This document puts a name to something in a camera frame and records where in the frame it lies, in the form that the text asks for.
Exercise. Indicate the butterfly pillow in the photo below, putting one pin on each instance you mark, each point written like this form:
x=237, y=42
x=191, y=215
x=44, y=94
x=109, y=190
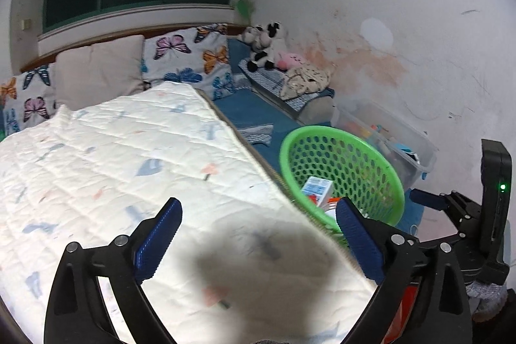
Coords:
x=197, y=56
x=28, y=99

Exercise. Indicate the left butterfly pillow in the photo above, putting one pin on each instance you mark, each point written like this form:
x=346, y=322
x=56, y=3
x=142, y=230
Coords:
x=28, y=99

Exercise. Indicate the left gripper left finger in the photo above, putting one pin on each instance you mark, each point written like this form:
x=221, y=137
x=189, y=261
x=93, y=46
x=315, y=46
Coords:
x=76, y=311

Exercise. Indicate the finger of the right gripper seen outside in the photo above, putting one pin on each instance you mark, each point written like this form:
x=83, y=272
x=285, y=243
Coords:
x=439, y=202

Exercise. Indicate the blue bed sheet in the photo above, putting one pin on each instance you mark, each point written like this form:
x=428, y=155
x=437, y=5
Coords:
x=251, y=106

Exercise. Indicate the right butterfly pillow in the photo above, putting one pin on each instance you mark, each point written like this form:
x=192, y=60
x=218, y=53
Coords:
x=197, y=56

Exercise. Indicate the white quilted blanket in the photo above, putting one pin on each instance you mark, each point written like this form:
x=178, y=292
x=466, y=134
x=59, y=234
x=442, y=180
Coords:
x=230, y=259

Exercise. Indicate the black white plush cow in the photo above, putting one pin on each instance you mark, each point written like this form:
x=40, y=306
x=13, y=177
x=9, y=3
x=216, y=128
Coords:
x=264, y=42

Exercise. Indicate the blue patterned folded blanket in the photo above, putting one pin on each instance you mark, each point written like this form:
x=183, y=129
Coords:
x=270, y=84

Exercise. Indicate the green plastic mesh basket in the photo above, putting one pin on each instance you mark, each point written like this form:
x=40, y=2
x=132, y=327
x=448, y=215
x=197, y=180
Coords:
x=355, y=168

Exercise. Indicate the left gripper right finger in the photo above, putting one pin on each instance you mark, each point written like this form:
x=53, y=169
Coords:
x=440, y=312

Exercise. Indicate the beige plain pillow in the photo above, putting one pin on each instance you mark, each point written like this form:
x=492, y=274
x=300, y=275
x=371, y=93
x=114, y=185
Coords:
x=90, y=75

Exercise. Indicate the clear plastic storage bin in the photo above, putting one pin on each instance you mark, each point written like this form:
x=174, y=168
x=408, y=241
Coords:
x=409, y=151

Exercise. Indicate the pink plush toy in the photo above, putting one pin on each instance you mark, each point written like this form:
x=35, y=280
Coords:
x=285, y=61

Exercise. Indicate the beige crumpled cloth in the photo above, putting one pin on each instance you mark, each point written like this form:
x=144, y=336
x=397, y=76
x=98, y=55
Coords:
x=306, y=79

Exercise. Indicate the blue white milk carton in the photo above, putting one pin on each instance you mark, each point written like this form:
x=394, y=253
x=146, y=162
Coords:
x=318, y=190

